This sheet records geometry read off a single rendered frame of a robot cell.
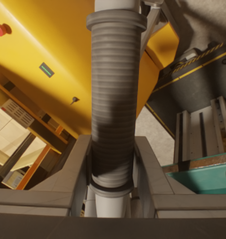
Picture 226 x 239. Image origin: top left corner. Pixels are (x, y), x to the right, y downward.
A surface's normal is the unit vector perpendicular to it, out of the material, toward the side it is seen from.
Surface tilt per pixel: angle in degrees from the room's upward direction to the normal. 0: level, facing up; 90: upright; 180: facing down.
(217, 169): 0
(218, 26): 0
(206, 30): 0
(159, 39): 22
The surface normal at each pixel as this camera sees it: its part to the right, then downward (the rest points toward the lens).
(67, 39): 0.56, -0.04
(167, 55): 0.00, 0.51
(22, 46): -0.29, 0.68
